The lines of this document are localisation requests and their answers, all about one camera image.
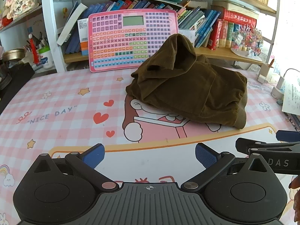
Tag red figure pen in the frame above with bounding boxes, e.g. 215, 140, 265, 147
28, 34, 40, 64

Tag printed paper sheet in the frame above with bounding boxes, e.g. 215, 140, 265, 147
281, 76, 300, 116

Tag red thick standing book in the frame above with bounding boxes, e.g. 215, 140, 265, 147
207, 19, 223, 51

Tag white pen jar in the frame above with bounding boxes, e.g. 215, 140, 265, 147
38, 46, 55, 69

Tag red lying dictionary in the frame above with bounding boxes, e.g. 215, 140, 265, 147
223, 8, 257, 29

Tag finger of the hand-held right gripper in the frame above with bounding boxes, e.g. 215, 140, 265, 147
235, 138, 300, 156
276, 130, 300, 142

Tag brown pants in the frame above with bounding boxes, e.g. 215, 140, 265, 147
125, 34, 248, 130

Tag small cardboard box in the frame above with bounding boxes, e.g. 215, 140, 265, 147
257, 56, 275, 83

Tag bunch of pens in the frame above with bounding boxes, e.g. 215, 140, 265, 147
30, 31, 50, 50

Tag brass bowl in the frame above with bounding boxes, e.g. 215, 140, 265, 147
2, 49, 26, 62

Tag white wooden bookshelf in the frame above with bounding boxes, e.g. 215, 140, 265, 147
0, 0, 282, 73

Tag black flat box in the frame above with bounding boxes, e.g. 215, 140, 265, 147
0, 62, 35, 96

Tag person's right hand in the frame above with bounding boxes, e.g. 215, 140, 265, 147
290, 176, 300, 222

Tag pink keyboard learning toy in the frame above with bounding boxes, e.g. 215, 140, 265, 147
88, 9, 179, 73

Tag tan thick standing book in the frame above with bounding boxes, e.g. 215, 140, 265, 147
219, 21, 229, 49

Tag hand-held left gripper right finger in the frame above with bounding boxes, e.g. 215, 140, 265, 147
180, 143, 275, 192

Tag colourful bead tree ornament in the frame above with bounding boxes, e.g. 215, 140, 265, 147
231, 23, 264, 58

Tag small white box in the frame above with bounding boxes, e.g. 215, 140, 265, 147
179, 29, 196, 48

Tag pink checkered table mat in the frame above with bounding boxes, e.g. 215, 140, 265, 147
0, 68, 300, 225

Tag row of blue books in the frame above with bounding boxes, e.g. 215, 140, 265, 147
66, 0, 223, 54

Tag white charger with cable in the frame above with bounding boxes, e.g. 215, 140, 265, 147
272, 68, 300, 99

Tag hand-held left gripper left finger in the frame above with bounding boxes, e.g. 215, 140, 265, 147
29, 144, 119, 194

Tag pink patterned plush doll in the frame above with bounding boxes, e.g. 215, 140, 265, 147
5, 0, 39, 20

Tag beige lying book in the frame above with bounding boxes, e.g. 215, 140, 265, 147
211, 0, 259, 19

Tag orange white box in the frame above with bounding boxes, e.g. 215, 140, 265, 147
77, 18, 90, 56

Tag white leaning book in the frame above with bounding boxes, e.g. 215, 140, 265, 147
57, 1, 88, 45

